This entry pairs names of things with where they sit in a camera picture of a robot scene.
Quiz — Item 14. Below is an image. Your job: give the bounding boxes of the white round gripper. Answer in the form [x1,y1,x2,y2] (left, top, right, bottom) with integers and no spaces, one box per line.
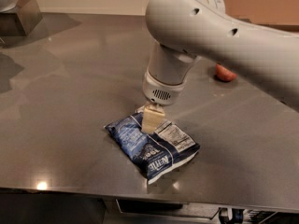
[136,71,184,133]

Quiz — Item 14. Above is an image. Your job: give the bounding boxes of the blue chip bag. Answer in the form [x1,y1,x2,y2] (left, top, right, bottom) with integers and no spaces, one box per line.
[105,112,200,185]

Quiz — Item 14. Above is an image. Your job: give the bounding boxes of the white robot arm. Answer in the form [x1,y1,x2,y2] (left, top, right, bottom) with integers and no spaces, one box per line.
[142,0,299,133]

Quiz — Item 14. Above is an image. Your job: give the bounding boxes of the red apple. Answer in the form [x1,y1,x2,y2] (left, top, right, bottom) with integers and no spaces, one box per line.
[215,63,237,82]

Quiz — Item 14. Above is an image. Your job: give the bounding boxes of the black caster wheel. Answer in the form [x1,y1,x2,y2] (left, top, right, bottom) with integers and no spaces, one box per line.
[219,208,244,224]

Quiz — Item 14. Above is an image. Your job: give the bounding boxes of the dark wooden block stand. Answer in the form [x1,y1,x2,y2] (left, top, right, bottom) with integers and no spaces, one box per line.
[0,0,43,36]

